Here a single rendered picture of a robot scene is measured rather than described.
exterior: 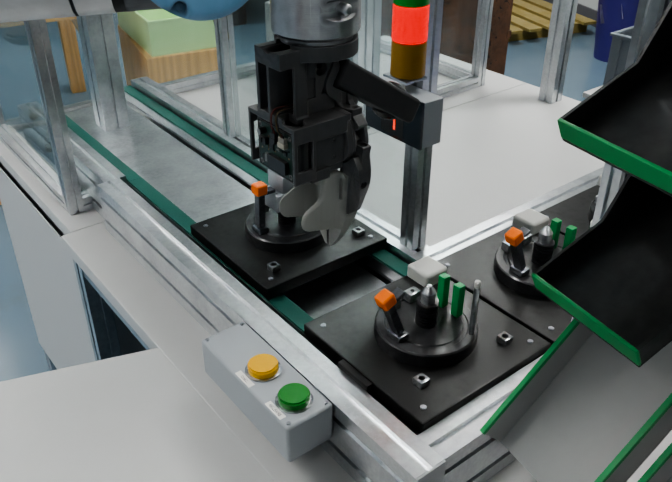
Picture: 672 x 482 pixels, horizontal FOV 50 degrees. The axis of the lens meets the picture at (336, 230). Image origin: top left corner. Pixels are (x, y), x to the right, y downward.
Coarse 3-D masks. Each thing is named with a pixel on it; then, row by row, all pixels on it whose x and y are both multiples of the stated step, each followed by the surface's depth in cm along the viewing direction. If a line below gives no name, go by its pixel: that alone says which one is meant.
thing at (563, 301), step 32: (640, 192) 72; (608, 224) 72; (640, 224) 72; (576, 256) 72; (608, 256) 71; (640, 256) 70; (544, 288) 70; (576, 288) 70; (608, 288) 68; (640, 288) 67; (608, 320) 66; (640, 320) 65; (640, 352) 61
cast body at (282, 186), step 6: (270, 174) 117; (276, 174) 116; (270, 180) 118; (276, 180) 116; (282, 180) 115; (276, 186) 117; (282, 186) 116; (288, 186) 116; (276, 192) 117; (282, 192) 116; (270, 198) 117; (276, 198) 116; (270, 204) 118; (276, 204) 116; (276, 210) 117
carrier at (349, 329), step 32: (416, 288) 103; (448, 288) 100; (320, 320) 102; (352, 320) 102; (384, 320) 99; (416, 320) 98; (448, 320) 99; (480, 320) 102; (512, 320) 102; (352, 352) 97; (384, 352) 97; (416, 352) 94; (448, 352) 94; (480, 352) 97; (512, 352) 97; (544, 352) 98; (384, 384) 91; (448, 384) 91; (480, 384) 91; (416, 416) 87
